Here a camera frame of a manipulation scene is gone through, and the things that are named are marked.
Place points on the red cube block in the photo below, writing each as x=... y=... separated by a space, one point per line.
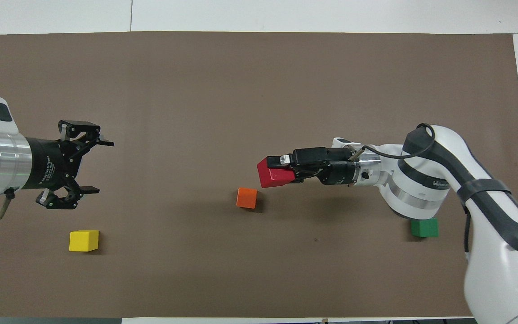
x=272 y=177

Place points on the brown table mat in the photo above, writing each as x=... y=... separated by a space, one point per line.
x=259 y=90

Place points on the orange cube block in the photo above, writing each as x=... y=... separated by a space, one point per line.
x=246 y=198

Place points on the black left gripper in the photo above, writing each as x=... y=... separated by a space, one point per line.
x=52 y=164

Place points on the green cube block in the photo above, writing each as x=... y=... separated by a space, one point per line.
x=424 y=228

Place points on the yellow cube block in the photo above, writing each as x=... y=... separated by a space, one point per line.
x=83 y=240

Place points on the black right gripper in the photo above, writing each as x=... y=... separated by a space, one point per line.
x=342 y=168

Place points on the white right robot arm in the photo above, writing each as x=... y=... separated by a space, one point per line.
x=502 y=261

